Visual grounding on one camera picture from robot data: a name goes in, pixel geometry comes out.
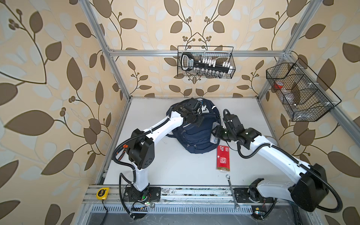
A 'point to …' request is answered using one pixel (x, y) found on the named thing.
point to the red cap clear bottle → (279, 85)
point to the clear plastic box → (213, 138)
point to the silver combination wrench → (236, 206)
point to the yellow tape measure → (102, 193)
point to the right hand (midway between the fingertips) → (213, 131)
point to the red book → (223, 158)
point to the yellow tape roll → (273, 140)
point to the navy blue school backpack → (197, 139)
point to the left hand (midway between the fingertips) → (199, 118)
